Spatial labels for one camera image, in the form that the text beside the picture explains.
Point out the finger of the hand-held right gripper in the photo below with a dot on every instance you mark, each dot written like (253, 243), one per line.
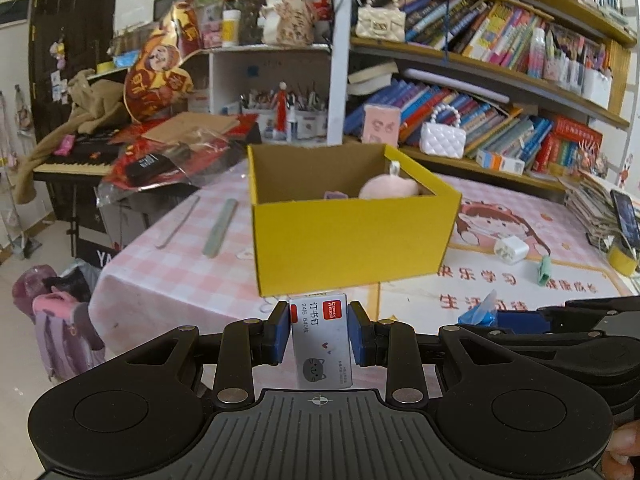
(520, 321)

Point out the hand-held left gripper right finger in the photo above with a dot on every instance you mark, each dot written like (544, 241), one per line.
(356, 335)

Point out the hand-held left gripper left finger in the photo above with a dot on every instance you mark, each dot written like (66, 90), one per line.
(282, 334)

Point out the white staple box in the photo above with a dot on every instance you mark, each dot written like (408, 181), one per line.
(320, 345)

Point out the yellow cardboard box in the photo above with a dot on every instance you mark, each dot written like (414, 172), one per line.
(350, 245)

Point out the large pink plush toy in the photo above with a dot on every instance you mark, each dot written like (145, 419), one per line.
(387, 187)

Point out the person's right hand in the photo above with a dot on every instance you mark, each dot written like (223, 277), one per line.
(625, 452)

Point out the mint green plastic clip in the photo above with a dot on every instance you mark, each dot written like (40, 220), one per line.
(544, 270)

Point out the white charger plug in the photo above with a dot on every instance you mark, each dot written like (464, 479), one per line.
(510, 252)

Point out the yellow tape roll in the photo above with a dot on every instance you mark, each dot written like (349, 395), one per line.
(622, 260)

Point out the pink printed desk mat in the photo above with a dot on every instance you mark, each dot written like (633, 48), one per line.
(175, 280)

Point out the stack of papers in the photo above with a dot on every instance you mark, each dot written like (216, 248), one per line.
(590, 205)

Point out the small purple item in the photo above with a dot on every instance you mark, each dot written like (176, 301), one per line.
(336, 194)

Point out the black smartphone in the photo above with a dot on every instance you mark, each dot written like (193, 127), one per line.
(627, 217)

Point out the thin metal strip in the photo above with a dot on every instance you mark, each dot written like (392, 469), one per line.
(177, 222)

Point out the orange and white small box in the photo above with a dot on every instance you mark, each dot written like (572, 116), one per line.
(500, 162)

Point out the white quilted handbag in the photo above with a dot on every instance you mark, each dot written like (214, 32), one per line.
(442, 140)

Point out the row of colourful books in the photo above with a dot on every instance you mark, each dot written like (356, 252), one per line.
(500, 125)

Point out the clear plastic bag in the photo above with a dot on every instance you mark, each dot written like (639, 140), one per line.
(190, 160)

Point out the white spray bottle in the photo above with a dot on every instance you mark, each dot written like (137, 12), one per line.
(293, 127)

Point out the pink cylinder container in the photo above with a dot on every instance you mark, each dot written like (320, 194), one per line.
(381, 125)

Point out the white pen holder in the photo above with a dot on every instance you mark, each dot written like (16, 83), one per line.
(310, 122)

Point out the small black box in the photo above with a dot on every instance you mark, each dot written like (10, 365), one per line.
(147, 167)

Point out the brown cardboard sheet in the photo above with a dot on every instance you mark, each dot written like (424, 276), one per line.
(195, 127)

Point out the red dressed figurine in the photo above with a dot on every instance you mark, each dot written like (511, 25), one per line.
(281, 107)

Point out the pink backpack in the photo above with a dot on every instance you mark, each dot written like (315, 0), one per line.
(55, 325)

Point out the white shelf unit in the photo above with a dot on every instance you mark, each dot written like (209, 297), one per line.
(250, 70)

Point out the black piano keyboard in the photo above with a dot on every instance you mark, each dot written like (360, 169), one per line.
(75, 160)

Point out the wooden bookshelf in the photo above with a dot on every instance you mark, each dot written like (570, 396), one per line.
(450, 55)

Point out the red gold cartoon decoration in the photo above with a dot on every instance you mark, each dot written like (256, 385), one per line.
(155, 75)

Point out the row of thin books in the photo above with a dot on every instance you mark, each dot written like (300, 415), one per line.
(480, 30)

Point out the brown cloth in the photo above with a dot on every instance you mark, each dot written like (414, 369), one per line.
(85, 105)

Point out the white cup with yellow label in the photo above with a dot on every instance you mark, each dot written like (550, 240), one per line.
(230, 27)

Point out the cream plush rabbit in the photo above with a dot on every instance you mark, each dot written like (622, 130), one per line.
(290, 17)

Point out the dark door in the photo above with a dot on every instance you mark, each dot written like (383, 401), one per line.
(70, 20)

